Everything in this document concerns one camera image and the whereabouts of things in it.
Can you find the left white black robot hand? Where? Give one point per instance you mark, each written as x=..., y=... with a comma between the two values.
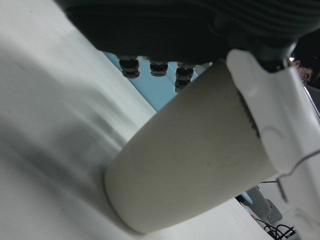
x=162, y=30

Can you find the cream paper cup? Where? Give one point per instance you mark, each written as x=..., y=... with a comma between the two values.
x=187, y=155

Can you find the light blue plastic tray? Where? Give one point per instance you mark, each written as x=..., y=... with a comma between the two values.
x=157, y=87

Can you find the person with glasses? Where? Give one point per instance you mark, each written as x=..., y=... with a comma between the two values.
x=306, y=72

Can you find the grey teach pendant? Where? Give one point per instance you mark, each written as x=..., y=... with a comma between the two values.
x=265, y=205

